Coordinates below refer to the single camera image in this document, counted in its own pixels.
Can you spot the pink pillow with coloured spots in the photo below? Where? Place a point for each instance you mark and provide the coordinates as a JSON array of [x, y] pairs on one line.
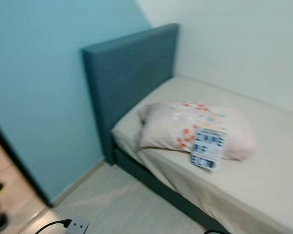
[[161, 129]]

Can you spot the white book with blue letters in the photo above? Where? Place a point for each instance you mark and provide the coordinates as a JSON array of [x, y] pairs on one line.
[[209, 148]]

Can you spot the dark teal padded headboard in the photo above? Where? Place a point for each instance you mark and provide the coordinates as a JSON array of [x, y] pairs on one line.
[[127, 73]]

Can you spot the mattress with cream sheet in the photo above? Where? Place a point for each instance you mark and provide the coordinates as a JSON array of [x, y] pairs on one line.
[[263, 161]]

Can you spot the dark door frame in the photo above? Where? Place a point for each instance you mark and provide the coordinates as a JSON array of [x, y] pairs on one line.
[[19, 163]]

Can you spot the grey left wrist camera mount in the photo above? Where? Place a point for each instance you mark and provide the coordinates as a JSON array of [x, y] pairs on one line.
[[78, 226]]

